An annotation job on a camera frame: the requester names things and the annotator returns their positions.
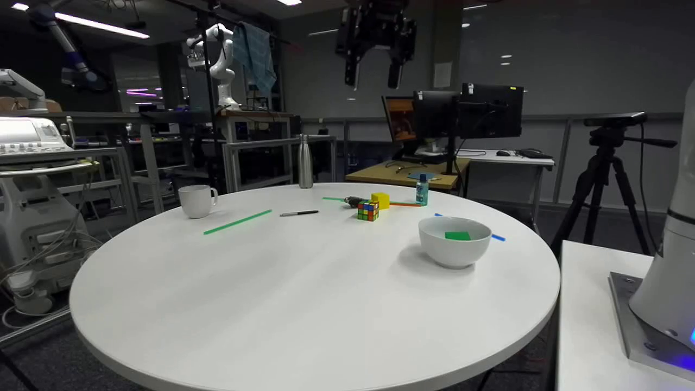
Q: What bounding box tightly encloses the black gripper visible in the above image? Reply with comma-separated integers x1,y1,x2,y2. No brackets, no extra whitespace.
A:
335,0,419,92

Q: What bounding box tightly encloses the white ceramic bowl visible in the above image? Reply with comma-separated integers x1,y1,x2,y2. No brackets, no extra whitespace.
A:
417,215,494,271

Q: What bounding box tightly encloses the multicolour puzzle cube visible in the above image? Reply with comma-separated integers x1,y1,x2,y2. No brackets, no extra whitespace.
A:
357,199,383,224

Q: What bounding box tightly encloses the monitor with orange screen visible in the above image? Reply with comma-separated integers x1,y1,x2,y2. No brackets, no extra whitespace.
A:
381,93,422,146

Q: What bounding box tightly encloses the black computer monitor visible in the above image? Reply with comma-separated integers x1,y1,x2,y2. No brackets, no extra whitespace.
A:
455,83,526,142
413,90,460,142

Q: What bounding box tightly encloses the wooden desk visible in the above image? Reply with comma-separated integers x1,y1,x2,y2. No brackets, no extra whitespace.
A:
345,158,472,195

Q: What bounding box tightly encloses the steel water bottle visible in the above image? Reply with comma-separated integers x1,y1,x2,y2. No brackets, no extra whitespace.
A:
297,132,315,191

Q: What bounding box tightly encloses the hanging blue cloth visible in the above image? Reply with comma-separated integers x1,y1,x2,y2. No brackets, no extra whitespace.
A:
233,19,278,95

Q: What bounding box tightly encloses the blue sanitizer bottle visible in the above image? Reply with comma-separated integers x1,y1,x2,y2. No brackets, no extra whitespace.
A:
415,171,430,208

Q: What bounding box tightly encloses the white office desk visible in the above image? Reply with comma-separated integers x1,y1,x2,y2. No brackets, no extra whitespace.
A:
458,147,556,219

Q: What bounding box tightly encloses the long green straw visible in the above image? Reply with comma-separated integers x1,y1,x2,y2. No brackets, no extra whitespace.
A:
202,208,277,236

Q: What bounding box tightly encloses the long blue straw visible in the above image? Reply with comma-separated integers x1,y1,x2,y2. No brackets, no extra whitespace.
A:
433,211,509,244

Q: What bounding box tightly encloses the white mug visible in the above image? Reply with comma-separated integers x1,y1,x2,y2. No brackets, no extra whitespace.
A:
177,182,220,221

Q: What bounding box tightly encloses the ceiling light strip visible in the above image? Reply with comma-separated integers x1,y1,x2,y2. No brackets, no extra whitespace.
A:
8,0,152,41

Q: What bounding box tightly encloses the white medical machine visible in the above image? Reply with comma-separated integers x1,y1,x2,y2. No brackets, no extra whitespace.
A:
0,116,95,320

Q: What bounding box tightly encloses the white paper on wall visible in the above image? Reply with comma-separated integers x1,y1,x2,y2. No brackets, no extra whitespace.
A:
433,59,457,92

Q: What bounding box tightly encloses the black camera tripod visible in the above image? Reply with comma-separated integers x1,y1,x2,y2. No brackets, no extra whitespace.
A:
550,126,681,256

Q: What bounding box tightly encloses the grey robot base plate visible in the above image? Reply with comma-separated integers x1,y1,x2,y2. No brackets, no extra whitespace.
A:
607,270,695,382

